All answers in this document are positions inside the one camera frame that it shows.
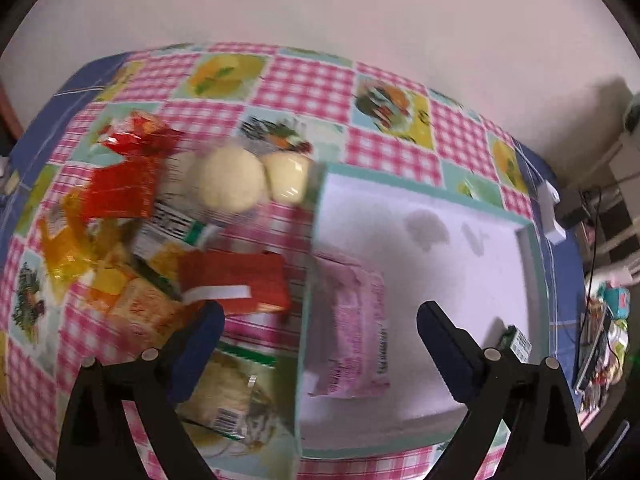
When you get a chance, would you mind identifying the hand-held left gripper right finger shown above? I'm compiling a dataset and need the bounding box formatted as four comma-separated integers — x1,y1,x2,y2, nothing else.
416,301,590,480

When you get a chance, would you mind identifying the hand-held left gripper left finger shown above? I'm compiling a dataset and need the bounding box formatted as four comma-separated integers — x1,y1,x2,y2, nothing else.
55,301,226,480

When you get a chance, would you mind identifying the green white noodle snack packet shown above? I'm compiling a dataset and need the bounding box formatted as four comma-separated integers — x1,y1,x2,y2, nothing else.
175,340,296,456

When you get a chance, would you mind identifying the yellow biscuit packet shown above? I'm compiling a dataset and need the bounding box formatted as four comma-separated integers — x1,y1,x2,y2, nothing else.
107,242,201,356

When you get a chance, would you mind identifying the teal rimmed white tray box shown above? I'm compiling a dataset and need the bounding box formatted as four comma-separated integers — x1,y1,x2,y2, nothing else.
292,162,551,461

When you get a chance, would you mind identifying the small green snack packet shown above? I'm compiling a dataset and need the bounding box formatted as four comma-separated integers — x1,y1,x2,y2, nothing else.
497,325,533,363

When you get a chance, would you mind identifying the red snack packet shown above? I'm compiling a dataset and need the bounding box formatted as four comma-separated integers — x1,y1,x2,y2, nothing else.
177,251,292,317
82,152,173,221

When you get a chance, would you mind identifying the pink snack packet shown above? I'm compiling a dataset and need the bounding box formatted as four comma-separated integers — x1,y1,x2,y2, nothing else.
306,252,392,400

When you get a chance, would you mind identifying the orange yellow snack packet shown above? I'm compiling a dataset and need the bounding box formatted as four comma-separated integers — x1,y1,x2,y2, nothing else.
37,192,136,296

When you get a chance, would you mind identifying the clear packet of round buns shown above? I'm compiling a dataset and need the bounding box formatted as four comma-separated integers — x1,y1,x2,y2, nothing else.
135,142,313,261

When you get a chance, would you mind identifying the clear packet with red candies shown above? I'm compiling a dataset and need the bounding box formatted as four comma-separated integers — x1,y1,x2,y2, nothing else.
100,112,186,161

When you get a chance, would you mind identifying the black flat device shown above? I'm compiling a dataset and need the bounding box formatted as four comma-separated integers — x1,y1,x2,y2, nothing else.
575,305,613,393

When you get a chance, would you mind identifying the white plastic adapter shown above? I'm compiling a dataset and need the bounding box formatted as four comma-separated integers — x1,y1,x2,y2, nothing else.
537,180,568,246

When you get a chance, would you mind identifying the black box device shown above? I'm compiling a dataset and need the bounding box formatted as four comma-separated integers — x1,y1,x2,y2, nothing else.
556,187,596,228

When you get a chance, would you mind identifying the white shelf unit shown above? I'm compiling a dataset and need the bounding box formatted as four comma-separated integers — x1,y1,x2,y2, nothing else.
582,125,640,281

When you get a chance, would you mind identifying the checkered fruit print tablecloth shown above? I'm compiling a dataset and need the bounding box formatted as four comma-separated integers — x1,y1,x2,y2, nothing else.
0,42,588,480

